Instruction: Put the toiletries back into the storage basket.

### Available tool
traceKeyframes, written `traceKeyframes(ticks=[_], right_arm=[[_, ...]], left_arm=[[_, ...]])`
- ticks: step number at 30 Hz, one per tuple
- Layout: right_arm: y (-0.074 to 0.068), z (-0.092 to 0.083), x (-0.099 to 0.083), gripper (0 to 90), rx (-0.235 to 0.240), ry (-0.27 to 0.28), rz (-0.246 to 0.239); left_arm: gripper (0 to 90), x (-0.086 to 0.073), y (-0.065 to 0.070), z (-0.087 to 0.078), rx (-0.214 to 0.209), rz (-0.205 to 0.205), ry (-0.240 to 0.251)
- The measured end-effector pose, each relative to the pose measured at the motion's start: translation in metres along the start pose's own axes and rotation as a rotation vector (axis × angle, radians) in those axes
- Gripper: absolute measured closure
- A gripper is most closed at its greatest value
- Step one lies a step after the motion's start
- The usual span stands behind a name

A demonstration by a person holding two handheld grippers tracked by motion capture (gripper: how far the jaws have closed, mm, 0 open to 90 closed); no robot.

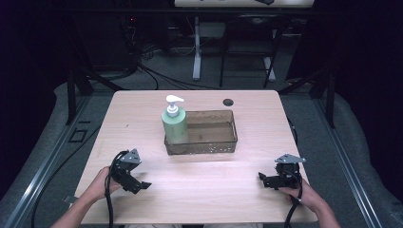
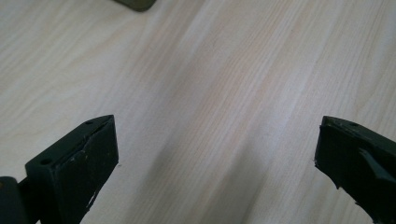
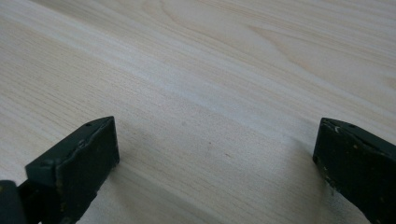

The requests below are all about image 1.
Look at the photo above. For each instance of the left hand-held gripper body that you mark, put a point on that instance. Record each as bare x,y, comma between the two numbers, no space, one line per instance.
123,174

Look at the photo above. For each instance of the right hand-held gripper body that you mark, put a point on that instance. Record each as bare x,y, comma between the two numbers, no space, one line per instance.
285,177

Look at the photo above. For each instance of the green pump soap bottle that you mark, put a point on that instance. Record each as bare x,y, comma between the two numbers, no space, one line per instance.
175,126

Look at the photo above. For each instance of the transparent brown plastic box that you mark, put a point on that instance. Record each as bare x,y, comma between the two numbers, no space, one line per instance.
212,131

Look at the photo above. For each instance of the person's left hand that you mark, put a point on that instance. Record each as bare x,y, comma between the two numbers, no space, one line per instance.
101,185

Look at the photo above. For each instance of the person's right hand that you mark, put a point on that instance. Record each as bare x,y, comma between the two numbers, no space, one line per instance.
305,194

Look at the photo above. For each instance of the black metal stand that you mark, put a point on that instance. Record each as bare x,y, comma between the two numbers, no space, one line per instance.
330,98
71,95

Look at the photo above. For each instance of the white desk leg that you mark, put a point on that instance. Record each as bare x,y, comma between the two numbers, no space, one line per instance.
197,57
269,68

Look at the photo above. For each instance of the small grey floor bracket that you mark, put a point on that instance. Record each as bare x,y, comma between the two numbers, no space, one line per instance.
70,199

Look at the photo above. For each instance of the grey metal floor rail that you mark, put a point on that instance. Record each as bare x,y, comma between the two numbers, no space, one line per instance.
44,171
348,167

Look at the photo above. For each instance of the black metal chair frame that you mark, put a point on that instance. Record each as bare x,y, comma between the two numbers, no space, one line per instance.
224,57

